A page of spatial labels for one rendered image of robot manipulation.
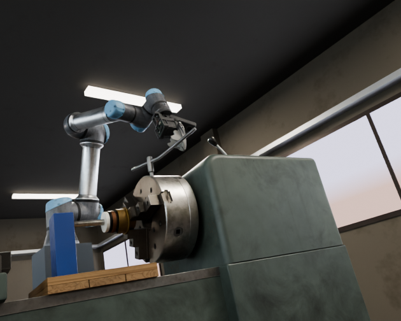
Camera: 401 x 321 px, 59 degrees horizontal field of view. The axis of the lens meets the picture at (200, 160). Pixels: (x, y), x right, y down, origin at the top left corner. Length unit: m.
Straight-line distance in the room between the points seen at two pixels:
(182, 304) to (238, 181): 0.46
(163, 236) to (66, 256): 0.30
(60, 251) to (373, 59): 3.65
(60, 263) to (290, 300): 0.75
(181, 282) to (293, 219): 0.52
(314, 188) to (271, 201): 0.26
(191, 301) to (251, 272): 0.22
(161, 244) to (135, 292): 0.21
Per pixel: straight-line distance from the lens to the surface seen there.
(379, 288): 4.07
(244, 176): 1.32
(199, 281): 1.17
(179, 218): 1.19
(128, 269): 1.06
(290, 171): 1.50
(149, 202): 1.18
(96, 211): 1.81
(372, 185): 3.96
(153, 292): 1.09
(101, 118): 1.56
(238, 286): 1.18
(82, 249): 1.66
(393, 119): 3.94
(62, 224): 1.18
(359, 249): 4.09
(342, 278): 1.52
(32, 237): 8.76
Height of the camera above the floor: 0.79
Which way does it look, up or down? 20 degrees up
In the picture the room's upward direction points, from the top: 12 degrees counter-clockwise
